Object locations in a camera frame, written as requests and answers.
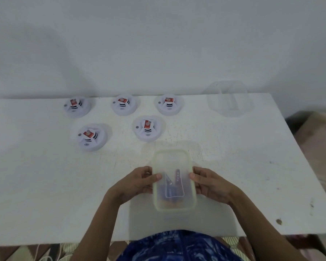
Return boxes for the pink floral fabric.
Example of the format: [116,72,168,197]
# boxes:
[286,111,326,214]

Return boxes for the person's right forearm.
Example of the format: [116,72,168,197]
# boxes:
[228,191,309,261]

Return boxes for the blue patterned garment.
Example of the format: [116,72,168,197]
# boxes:
[124,230,244,261]

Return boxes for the white round smoke detector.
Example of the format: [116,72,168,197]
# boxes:
[110,94,139,116]
[154,94,185,116]
[64,96,92,119]
[132,115,162,142]
[76,124,108,152]

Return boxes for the person's left hand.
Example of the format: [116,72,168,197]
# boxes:
[108,166,163,207]

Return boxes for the battery blister pack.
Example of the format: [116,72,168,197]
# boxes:
[163,174,186,207]

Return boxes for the person's right hand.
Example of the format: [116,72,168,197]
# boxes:
[189,166,241,206]

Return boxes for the person's left forearm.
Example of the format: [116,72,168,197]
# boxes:
[70,192,126,261]

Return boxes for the clear plastic container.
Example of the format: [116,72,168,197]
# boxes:
[206,80,255,118]

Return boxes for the translucent plastic storage box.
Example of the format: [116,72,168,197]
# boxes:
[152,149,198,214]

